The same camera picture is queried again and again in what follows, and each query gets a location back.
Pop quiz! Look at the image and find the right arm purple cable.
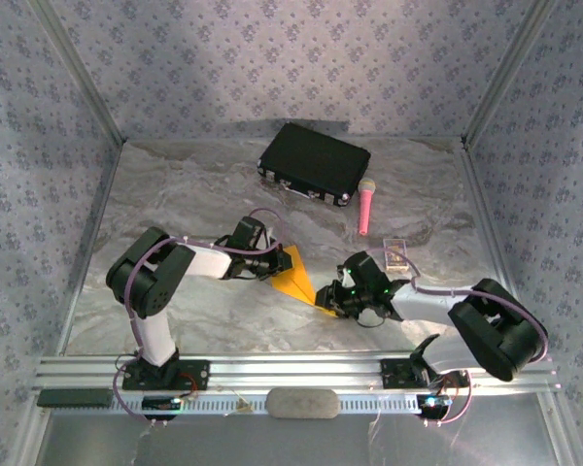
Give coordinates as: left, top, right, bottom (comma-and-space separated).
361, 247, 550, 428

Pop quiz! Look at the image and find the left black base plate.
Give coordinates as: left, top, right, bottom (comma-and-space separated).
121, 359, 211, 391

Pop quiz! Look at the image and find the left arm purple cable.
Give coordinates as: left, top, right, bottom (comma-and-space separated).
112, 207, 288, 428

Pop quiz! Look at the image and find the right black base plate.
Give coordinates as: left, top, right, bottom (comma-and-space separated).
380, 357, 470, 389

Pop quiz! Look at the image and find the black hard case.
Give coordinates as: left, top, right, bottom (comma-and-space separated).
257, 121, 372, 209

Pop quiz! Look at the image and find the pink toy microphone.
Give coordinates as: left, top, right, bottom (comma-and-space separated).
358, 177, 376, 237

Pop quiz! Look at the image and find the aluminium mounting rail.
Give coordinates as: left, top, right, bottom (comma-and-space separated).
32, 353, 563, 392

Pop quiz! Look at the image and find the small circuit board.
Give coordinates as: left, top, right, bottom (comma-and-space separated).
141, 396, 182, 412
416, 393, 453, 412

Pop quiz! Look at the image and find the grey oval pad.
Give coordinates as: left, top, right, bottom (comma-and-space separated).
265, 387, 340, 420

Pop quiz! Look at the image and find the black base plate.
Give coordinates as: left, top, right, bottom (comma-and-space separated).
121, 359, 211, 391
380, 357, 470, 389

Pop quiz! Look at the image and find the right small circuit board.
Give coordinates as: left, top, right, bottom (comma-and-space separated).
416, 393, 453, 412

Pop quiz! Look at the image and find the aluminium corner post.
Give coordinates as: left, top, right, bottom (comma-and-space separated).
462, 0, 561, 146
32, 0, 126, 143

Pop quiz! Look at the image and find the left small circuit board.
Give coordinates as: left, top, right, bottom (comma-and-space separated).
141, 396, 182, 412

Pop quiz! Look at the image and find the slotted white cable duct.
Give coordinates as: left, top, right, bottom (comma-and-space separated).
111, 391, 461, 416

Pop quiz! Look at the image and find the orange paper sheet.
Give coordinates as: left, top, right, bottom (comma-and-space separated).
270, 245, 344, 319

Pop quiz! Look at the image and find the black flat bar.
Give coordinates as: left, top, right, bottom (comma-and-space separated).
36, 388, 114, 408

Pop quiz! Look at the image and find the aluminium side frame rail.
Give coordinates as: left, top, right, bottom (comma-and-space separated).
9, 139, 127, 466
459, 145, 583, 466

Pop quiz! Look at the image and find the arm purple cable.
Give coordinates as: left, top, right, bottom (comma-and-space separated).
361, 247, 550, 428
112, 207, 288, 428

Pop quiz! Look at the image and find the small patterned card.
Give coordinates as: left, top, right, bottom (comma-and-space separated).
383, 238, 410, 273

